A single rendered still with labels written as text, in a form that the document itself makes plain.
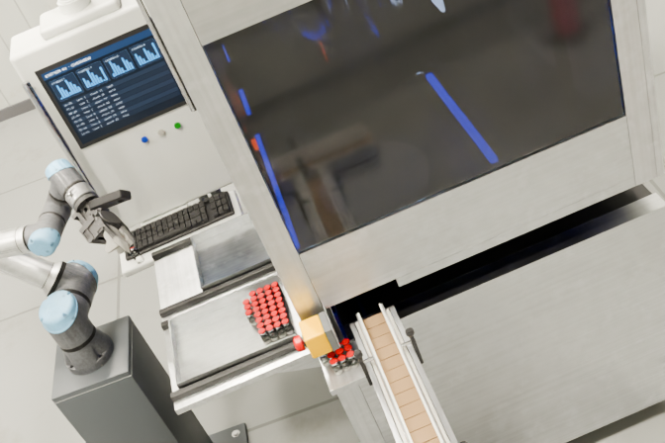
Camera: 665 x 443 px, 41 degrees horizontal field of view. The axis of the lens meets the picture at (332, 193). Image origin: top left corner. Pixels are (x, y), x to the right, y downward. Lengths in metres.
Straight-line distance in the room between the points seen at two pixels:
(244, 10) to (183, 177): 1.43
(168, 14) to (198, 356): 1.08
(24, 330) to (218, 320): 2.08
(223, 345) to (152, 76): 0.95
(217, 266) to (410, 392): 0.88
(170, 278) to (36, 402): 1.48
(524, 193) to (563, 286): 0.36
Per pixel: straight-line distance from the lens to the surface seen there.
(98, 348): 2.80
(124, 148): 3.08
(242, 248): 2.77
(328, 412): 3.39
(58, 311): 2.71
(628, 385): 2.92
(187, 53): 1.82
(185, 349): 2.55
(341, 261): 2.17
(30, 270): 2.81
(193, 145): 3.10
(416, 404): 2.10
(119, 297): 4.36
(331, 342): 2.21
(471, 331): 2.47
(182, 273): 2.80
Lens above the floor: 2.55
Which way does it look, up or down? 36 degrees down
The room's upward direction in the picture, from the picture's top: 22 degrees counter-clockwise
